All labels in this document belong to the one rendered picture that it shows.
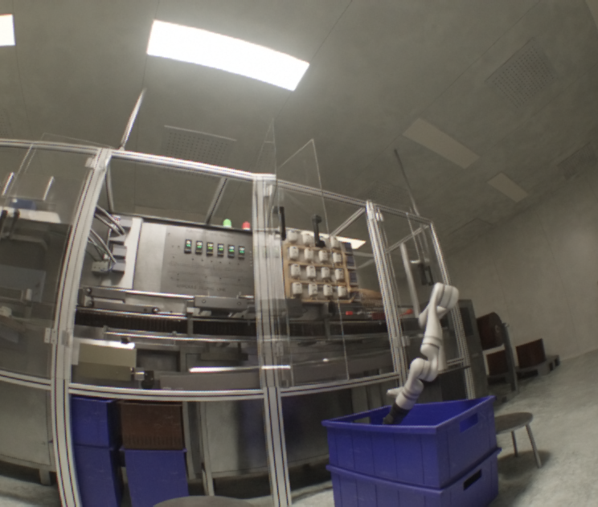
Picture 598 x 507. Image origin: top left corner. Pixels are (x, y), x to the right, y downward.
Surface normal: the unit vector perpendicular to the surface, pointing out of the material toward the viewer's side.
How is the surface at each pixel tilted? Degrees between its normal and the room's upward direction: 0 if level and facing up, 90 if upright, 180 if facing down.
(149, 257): 90
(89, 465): 90
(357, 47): 180
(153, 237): 90
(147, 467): 90
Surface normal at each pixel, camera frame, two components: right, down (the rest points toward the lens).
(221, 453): 0.45, -0.40
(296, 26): 0.09, 0.91
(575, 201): -0.89, -0.11
